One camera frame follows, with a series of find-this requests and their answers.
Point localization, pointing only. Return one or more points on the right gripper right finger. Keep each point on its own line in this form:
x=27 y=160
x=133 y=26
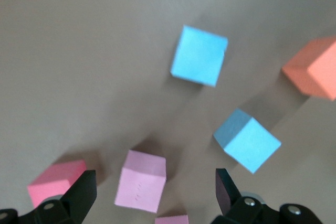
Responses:
x=228 y=197

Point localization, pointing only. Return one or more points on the brown table mat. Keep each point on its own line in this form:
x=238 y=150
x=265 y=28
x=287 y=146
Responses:
x=78 y=64

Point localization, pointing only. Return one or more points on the red foam cube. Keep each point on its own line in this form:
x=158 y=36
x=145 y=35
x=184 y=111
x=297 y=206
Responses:
x=50 y=182

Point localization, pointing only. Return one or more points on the pink foam cube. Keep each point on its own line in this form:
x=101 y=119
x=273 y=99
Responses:
x=141 y=182
x=172 y=220

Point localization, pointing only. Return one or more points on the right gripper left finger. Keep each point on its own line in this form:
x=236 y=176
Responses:
x=78 y=197

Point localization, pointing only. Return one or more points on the blue foam cube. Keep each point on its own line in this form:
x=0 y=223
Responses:
x=199 y=56
x=249 y=142

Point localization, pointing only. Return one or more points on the orange foam cube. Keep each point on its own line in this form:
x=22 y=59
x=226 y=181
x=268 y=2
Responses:
x=315 y=69

